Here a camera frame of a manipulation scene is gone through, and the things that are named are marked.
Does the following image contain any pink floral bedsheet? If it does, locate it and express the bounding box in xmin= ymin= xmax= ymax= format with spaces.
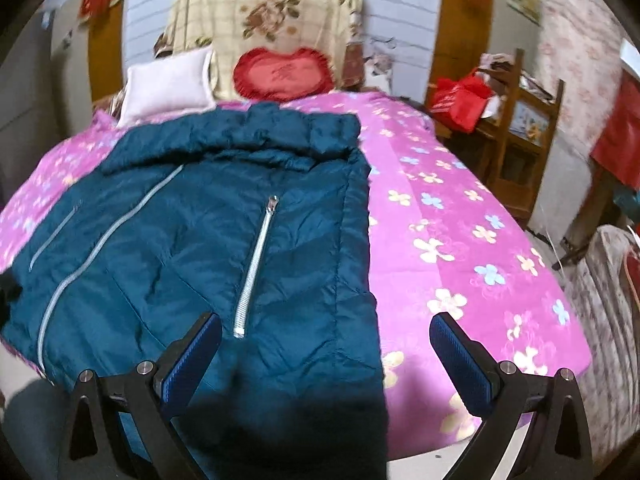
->
xmin=0 ymin=91 xmax=593 ymax=461

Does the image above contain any framed wall picture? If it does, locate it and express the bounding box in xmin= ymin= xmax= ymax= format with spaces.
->
xmin=507 ymin=0 xmax=543 ymax=26

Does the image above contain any white pillow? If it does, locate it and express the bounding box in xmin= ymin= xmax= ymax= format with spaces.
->
xmin=116 ymin=45 xmax=217 ymax=128

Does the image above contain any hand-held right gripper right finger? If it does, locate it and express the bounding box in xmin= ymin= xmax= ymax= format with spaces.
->
xmin=429 ymin=311 xmax=593 ymax=480

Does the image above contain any red shopping bag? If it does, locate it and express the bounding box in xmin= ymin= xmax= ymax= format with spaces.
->
xmin=431 ymin=72 xmax=493 ymax=133

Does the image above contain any teal puffer jacket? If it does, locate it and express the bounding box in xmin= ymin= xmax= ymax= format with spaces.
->
xmin=0 ymin=101 xmax=391 ymax=480

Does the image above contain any floral furniture cover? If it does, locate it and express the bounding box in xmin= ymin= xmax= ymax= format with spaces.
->
xmin=565 ymin=225 xmax=640 ymax=456

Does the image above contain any cream floral quilt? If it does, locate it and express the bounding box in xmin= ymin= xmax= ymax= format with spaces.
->
xmin=154 ymin=0 xmax=366 ymax=101

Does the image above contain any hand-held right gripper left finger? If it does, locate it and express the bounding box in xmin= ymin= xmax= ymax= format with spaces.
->
xmin=57 ymin=311 xmax=223 ymax=480

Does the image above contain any pale floral curtain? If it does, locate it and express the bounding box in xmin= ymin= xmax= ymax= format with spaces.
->
xmin=540 ymin=0 xmax=631 ymax=126

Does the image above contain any grey cabinet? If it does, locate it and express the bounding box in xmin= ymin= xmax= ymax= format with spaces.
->
xmin=0 ymin=5 xmax=96 ymax=191

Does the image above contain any wooden shelf rack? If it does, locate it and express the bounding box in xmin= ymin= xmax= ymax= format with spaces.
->
xmin=472 ymin=49 xmax=566 ymax=221

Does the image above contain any red heart-shaped cushion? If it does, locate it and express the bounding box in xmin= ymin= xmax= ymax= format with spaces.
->
xmin=233 ymin=46 xmax=335 ymax=100

